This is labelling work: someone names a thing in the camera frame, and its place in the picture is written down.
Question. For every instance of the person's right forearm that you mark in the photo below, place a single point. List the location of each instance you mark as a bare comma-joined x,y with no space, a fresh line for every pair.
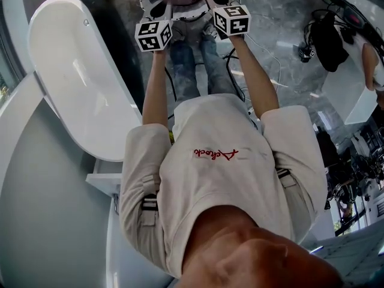
255,76

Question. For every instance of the black bag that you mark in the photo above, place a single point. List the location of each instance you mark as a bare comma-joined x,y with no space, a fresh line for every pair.
330,43

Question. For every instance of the pile of black equipment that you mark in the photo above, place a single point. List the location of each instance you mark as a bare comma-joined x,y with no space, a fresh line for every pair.
351,172

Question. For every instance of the person's leg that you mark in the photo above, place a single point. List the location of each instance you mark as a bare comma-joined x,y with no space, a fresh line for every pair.
184,70
217,67

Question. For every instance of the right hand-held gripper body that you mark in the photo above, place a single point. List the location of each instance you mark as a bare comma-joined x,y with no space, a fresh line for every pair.
232,21

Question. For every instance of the chrome bathtub overflow cap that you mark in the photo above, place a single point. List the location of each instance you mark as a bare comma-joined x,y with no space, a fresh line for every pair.
86,22

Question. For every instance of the person's beige shirt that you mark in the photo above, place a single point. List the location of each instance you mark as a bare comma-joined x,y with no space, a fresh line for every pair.
216,172

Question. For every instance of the white table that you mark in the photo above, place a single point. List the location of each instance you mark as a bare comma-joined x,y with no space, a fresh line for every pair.
345,88

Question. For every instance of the spare gripper on floor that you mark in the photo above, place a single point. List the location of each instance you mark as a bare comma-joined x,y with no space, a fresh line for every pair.
306,54

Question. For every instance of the white ledge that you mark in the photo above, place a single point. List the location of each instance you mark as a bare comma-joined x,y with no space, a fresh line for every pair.
21,97

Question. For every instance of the person's left leg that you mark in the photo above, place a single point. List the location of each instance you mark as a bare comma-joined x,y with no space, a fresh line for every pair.
184,70

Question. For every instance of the person's left forearm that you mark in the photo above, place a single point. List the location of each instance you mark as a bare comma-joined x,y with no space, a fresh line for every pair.
154,91

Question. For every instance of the person's right leg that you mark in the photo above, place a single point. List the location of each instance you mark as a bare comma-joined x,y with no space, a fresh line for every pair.
217,67

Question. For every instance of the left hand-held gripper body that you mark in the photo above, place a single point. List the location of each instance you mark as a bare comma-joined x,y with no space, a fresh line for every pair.
153,36

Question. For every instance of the white bathtub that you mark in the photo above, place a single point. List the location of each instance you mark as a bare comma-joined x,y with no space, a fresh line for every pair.
78,76

